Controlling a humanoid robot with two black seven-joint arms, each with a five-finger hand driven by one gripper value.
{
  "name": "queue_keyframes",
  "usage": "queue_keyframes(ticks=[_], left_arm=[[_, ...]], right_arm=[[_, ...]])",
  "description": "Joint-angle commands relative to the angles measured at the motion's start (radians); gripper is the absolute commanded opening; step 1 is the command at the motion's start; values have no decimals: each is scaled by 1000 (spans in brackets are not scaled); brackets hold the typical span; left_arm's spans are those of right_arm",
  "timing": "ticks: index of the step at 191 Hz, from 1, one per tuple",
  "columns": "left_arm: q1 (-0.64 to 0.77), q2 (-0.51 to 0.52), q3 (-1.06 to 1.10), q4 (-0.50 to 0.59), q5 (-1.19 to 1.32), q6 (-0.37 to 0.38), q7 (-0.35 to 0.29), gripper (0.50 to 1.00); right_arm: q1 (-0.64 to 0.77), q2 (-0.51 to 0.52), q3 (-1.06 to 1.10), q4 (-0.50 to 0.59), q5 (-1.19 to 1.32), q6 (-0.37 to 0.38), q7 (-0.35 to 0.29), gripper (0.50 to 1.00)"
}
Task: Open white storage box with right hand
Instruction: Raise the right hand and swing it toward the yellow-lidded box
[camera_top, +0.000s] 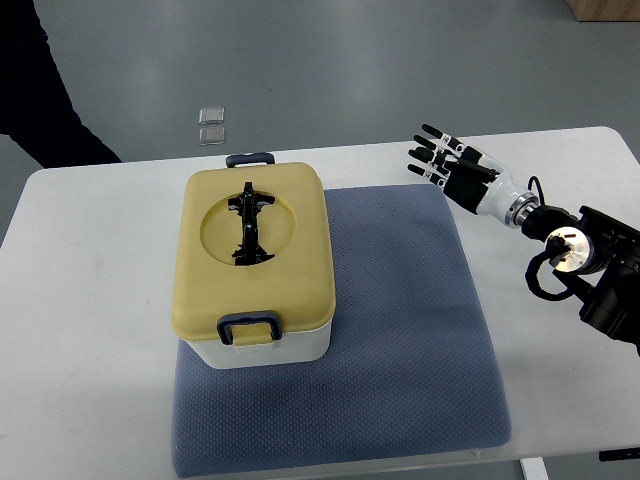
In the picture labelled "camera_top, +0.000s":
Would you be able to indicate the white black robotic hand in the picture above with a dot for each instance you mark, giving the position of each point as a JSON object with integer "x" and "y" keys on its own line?
{"x": 470, "y": 178}

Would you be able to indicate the yellow storage box lid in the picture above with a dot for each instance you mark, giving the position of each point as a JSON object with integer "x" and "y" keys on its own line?
{"x": 254, "y": 258}

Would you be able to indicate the white storage box base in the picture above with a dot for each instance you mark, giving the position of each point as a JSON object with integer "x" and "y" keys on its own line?
{"x": 254, "y": 346}

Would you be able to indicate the brown wooden furniture corner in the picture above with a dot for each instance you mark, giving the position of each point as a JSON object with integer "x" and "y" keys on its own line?
{"x": 605, "y": 10}

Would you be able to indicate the blue grey cushion mat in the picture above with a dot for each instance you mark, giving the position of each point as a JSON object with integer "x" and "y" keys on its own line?
{"x": 410, "y": 369}

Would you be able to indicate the upper floor metal plate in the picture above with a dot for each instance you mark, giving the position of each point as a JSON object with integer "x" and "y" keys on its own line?
{"x": 211, "y": 115}

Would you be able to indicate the white table leg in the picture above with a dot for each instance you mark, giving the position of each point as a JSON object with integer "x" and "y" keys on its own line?
{"x": 534, "y": 469}

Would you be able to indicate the person in black clothing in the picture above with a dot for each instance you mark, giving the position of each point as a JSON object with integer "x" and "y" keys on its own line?
{"x": 36, "y": 111}

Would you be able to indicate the black table bracket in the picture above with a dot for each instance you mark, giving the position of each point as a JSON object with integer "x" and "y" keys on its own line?
{"x": 619, "y": 455}

